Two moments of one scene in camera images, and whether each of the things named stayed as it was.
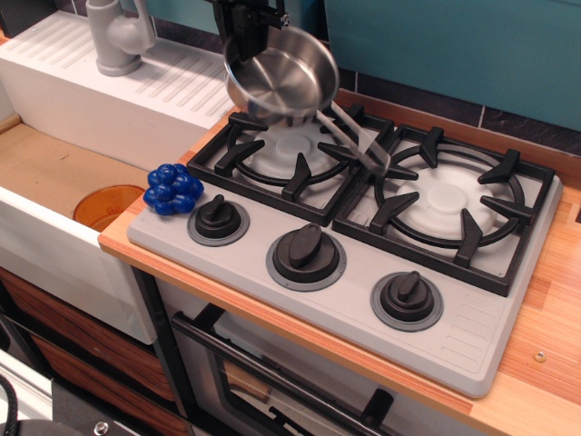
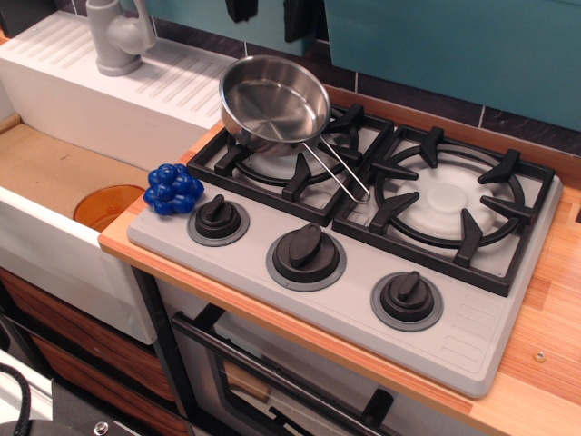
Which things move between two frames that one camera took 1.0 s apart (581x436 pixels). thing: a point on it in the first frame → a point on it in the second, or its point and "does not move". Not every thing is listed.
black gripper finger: (225, 14) → (241, 10)
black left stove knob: (219, 222) does not move
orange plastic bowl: (102, 206) does not move
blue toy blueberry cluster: (172, 189) does not move
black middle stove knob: (307, 260) does not move
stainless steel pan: (295, 81) → (270, 105)
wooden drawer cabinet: (87, 352) does not move
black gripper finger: (250, 32) → (303, 19)
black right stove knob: (407, 302) does not move
